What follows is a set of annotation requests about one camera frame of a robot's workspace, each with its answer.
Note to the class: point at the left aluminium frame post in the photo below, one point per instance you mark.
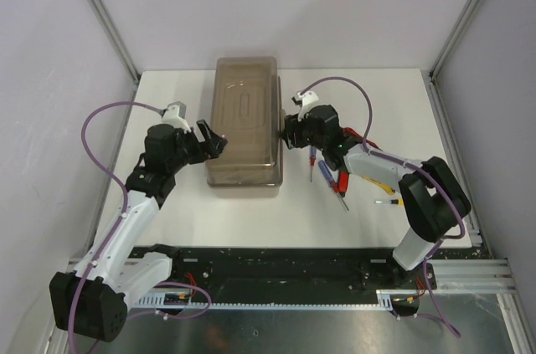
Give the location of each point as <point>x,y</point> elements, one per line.
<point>117,43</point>

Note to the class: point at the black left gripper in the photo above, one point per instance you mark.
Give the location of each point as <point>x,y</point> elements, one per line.
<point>218,142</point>

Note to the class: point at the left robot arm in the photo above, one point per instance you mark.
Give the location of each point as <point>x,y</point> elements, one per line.
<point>94,298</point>

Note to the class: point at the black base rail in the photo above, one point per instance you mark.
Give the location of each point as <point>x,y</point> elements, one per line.
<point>284,276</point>

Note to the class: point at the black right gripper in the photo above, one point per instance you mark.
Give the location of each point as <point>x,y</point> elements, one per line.
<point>291,125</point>

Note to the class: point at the white cable duct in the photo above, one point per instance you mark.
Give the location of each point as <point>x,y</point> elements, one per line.
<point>381,300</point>

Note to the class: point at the right aluminium frame post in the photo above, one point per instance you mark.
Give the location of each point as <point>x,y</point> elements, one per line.
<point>468,12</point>

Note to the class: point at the red black utility knife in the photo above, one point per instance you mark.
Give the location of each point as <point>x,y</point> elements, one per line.
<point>348,131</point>

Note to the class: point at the yellow black box cutter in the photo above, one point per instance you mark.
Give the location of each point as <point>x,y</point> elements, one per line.
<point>386,188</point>

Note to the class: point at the small blue red screwdriver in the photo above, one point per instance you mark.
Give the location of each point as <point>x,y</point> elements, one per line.
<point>312,161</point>

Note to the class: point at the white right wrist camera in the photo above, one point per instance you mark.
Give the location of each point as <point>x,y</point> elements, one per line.
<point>305,100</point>

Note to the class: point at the red folding knife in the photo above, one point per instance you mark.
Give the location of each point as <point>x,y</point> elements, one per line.
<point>342,183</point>

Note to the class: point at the beige plastic tool box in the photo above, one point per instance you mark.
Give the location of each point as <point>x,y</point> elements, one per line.
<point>246,110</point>

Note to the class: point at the large blue red screwdriver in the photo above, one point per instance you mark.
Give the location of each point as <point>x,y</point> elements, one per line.
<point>331,183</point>

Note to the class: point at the aluminium frame post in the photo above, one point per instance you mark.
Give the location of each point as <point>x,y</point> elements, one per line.
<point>117,43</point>
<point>468,12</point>

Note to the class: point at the yellow handle screwdriver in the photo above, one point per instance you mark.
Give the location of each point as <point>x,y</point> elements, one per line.
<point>397,202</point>

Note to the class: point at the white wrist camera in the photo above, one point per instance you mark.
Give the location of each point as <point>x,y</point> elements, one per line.
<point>305,100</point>
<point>174,115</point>

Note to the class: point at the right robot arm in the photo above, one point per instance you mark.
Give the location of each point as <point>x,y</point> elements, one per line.
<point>433,199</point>

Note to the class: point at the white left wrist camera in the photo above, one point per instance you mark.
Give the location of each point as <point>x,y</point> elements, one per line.
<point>174,115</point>

